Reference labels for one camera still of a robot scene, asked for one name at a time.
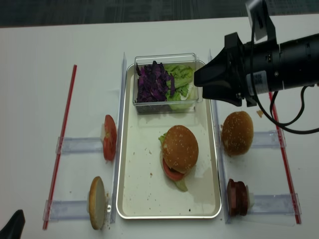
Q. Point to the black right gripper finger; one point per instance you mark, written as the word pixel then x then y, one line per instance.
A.
pixel 220 93

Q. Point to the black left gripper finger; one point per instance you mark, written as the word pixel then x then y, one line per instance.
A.
pixel 218 72

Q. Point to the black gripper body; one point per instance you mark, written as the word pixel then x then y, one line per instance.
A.
pixel 236 69

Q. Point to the sesame bun one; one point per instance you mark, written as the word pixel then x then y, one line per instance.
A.
pixel 179 139
pixel 237 133

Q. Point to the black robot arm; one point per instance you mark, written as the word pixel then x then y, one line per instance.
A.
pixel 274 67

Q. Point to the bread crumb piece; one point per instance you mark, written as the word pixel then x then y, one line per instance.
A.
pixel 260 113

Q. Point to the green lettuce in container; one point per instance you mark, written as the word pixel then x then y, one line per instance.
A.
pixel 183 89

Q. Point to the sliced meat patties on rack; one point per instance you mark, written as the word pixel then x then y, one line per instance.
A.
pixel 237 196

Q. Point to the tomato slice on tray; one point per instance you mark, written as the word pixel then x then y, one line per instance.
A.
pixel 172 174

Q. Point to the lettuce leaf under stack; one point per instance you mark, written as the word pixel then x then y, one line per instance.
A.
pixel 180 184

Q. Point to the tomato slices on left rack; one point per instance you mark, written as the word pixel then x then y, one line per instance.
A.
pixel 109 139

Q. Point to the upper right clear pusher track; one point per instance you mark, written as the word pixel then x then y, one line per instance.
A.
pixel 268 139

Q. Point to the clear pusher track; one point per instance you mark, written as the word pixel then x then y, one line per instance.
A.
pixel 268 139
pixel 57 210
pixel 72 145
pixel 281 204

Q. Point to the clear plastic salad container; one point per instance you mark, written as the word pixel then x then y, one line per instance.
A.
pixel 188 59

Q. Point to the shredded purple cabbage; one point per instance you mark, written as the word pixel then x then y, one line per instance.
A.
pixel 155 84

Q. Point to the lower right clear pusher track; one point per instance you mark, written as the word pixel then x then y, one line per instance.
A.
pixel 281 204

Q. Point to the cream metal tray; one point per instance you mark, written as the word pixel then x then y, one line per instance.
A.
pixel 144 191

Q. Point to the upper left clear pusher track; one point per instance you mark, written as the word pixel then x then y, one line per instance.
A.
pixel 72 145

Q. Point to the bun bottom half on rack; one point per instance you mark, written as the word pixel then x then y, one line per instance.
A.
pixel 97 203

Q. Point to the lower left clear pusher track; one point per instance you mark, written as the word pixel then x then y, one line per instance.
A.
pixel 57 210

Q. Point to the black object at corner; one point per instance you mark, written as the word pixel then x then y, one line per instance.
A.
pixel 14 227

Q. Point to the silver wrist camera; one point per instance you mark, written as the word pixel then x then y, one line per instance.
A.
pixel 260 21

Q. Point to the right red rail strip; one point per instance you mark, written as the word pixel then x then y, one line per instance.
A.
pixel 284 154

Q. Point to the red rail strip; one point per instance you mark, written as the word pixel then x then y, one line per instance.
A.
pixel 57 159
pixel 284 154

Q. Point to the left red rail strip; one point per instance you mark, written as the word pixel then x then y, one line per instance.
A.
pixel 57 159

